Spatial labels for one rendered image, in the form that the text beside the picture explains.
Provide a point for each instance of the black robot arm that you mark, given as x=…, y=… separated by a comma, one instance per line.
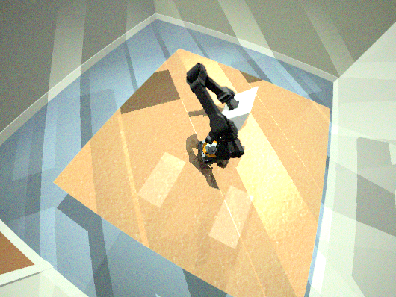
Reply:
x=198, y=80

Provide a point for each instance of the orange round plate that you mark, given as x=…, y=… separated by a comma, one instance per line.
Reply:
x=205, y=149

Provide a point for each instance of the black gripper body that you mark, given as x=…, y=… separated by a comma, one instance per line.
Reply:
x=211, y=138

